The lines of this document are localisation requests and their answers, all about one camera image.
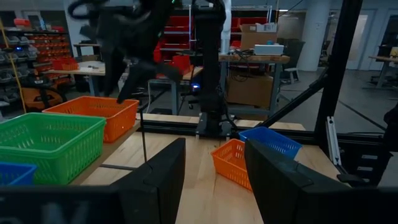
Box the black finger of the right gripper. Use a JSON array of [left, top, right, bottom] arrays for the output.
[[155, 63, 183, 82], [116, 63, 156, 105]]

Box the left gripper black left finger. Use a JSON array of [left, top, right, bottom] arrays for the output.
[[111, 138, 187, 224]]

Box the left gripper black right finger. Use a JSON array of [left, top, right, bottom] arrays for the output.
[[244, 138, 352, 224]]

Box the blue plastic basket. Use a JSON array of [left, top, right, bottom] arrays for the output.
[[238, 126, 303, 160], [0, 161, 37, 187]]

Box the green plastic basket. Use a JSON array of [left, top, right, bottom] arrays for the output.
[[0, 112, 107, 158], [0, 124, 106, 186]]

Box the red plastic bin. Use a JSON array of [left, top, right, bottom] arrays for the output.
[[169, 55, 191, 75]]

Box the wooden table with grey legs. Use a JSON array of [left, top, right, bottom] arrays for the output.
[[147, 65, 205, 116]]

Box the pale top table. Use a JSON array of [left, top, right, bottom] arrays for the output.
[[46, 60, 106, 96]]

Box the red orange crate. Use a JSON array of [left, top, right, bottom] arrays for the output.
[[52, 57, 79, 71]]

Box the large cardboard box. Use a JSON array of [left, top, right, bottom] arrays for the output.
[[226, 73, 275, 109]]

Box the wooden workbench with grey legs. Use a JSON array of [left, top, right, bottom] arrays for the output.
[[217, 53, 292, 116]]

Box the cardboard box with labels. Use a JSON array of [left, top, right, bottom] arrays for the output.
[[239, 23, 278, 50]]

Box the shelving with small parts bins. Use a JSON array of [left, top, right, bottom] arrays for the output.
[[0, 18, 74, 103]]

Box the white flat box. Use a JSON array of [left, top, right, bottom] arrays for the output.
[[254, 44, 285, 57]]

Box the orange shop vacuum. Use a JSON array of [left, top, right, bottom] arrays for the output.
[[20, 79, 68, 111]]

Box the small white stool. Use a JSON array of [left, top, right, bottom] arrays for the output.
[[283, 67, 300, 85]]

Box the white pillar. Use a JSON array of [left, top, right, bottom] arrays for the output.
[[305, 0, 331, 72]]

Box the white vertical post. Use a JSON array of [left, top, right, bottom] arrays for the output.
[[220, 0, 233, 54]]

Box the silver metal bracket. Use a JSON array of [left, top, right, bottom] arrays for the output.
[[325, 116, 343, 166]]

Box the yellow hose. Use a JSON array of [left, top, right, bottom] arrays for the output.
[[0, 18, 27, 113]]

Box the black aluminium rig frame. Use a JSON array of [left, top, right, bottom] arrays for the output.
[[136, 0, 398, 187]]

